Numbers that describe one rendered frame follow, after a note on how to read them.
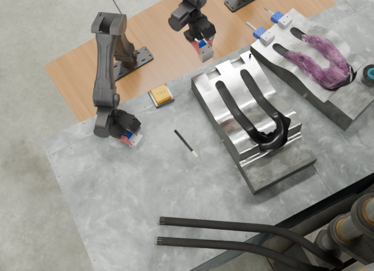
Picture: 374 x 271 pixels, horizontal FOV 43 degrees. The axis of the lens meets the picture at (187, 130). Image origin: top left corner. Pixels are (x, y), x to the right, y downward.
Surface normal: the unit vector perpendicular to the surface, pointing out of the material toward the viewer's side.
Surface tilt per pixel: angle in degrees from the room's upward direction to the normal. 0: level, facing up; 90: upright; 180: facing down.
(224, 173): 0
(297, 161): 0
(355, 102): 0
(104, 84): 39
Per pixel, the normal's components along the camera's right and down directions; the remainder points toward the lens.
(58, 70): -0.02, -0.38
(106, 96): -0.10, 0.28
